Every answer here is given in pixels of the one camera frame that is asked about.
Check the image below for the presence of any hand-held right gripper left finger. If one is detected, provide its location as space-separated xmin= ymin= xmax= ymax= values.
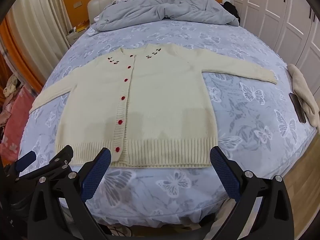
xmin=27 ymin=147 xmax=112 ymax=240

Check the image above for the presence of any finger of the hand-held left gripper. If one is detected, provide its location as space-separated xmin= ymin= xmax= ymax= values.
xmin=15 ymin=145 xmax=75 ymax=182
xmin=5 ymin=151 xmax=37 ymax=180

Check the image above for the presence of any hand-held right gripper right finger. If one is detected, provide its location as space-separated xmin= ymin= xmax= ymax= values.
xmin=210 ymin=146 xmax=295 ymax=240

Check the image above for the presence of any cream knit cardigan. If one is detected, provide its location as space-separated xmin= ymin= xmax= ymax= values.
xmin=29 ymin=44 xmax=278 ymax=168

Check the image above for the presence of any pink floral blanket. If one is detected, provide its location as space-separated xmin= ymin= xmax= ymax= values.
xmin=0 ymin=85 xmax=38 ymax=155

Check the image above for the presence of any bed with butterfly sheet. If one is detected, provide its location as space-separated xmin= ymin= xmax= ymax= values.
xmin=19 ymin=17 xmax=317 ymax=228

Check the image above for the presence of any crumpled white cloth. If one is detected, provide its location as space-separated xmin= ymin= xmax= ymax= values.
xmin=3 ymin=75 xmax=21 ymax=98

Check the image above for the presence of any black phone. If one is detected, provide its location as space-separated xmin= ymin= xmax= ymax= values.
xmin=289 ymin=92 xmax=307 ymax=123

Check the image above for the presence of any orange curtain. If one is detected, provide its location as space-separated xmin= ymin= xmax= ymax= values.
xmin=0 ymin=22 xmax=43 ymax=93

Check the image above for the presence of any beige cloth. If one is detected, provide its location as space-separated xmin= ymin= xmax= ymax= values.
xmin=287 ymin=64 xmax=320 ymax=128

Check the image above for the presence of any white nightstand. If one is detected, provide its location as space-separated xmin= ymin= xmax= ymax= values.
xmin=67 ymin=21 xmax=90 ymax=47

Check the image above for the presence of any cream sheer curtain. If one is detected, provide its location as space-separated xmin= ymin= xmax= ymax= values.
xmin=6 ymin=0 xmax=72 ymax=85

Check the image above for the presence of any beige padded headboard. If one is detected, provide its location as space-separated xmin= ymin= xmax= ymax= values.
xmin=87 ymin=0 xmax=213 ymax=25

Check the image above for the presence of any black clothing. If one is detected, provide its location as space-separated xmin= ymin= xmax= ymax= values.
xmin=221 ymin=1 xmax=241 ymax=25

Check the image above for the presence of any grey-blue duvet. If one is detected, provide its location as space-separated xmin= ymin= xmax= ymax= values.
xmin=94 ymin=0 xmax=239 ymax=32

